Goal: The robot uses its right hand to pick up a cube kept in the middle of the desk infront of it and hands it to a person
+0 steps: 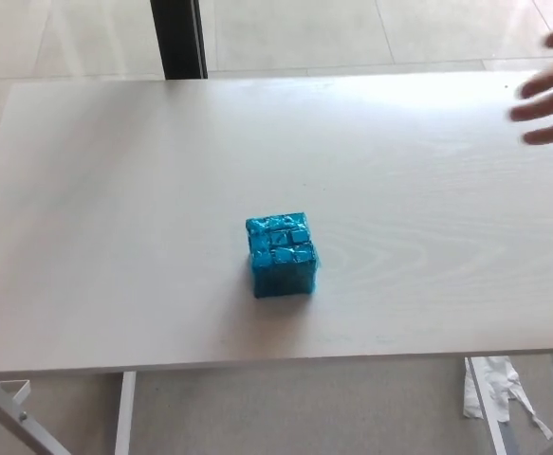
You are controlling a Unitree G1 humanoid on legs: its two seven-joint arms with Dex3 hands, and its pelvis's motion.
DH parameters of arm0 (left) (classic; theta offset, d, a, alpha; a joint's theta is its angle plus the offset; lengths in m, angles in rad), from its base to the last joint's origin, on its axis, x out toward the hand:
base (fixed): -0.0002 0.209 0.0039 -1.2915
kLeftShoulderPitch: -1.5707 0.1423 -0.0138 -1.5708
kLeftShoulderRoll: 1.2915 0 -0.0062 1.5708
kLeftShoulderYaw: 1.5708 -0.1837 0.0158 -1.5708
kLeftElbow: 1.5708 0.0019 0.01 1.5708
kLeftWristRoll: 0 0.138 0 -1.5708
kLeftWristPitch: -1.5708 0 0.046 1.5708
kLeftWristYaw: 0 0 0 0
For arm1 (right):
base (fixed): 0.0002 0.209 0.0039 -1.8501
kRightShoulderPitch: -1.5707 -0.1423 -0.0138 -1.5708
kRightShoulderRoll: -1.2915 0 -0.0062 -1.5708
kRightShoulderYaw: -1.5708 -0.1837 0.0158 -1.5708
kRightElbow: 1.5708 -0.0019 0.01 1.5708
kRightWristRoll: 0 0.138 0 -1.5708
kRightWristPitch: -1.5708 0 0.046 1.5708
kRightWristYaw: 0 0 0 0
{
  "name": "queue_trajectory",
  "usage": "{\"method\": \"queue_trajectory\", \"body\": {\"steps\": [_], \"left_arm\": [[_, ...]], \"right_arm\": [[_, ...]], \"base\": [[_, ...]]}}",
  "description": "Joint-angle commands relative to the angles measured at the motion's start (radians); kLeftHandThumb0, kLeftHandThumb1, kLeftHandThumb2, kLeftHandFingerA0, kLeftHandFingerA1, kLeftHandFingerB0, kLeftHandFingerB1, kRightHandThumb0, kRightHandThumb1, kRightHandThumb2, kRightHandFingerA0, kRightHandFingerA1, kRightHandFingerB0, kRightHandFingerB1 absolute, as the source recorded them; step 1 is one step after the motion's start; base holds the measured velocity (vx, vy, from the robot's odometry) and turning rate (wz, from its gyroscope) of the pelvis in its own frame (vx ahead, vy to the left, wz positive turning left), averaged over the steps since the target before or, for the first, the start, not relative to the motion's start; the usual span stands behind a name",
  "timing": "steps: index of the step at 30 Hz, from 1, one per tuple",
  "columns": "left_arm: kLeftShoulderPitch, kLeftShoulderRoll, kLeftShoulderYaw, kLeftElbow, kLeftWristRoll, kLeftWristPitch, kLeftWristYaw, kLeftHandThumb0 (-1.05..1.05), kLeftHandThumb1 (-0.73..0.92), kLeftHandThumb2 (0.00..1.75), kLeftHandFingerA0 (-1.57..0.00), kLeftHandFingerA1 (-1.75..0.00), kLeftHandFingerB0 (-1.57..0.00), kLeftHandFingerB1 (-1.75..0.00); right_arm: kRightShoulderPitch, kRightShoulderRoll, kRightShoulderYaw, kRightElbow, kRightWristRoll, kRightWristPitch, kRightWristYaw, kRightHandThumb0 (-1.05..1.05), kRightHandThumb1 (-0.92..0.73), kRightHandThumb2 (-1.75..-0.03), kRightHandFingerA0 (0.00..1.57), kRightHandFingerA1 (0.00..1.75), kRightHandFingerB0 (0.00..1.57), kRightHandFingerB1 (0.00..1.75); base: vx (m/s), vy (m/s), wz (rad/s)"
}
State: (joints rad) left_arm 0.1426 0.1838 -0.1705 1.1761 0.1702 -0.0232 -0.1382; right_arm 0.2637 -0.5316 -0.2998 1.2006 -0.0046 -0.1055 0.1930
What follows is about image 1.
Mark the white table leg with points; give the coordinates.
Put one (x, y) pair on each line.
(125, 412)
(492, 417)

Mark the black vertical door frame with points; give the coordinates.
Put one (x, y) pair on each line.
(176, 38)

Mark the blue foil-wrapped cube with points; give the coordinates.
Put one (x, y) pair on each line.
(281, 258)

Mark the white diagonal table brace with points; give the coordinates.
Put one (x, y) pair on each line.
(5, 412)

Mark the white crumpled tissue paper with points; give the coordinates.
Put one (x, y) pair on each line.
(473, 398)

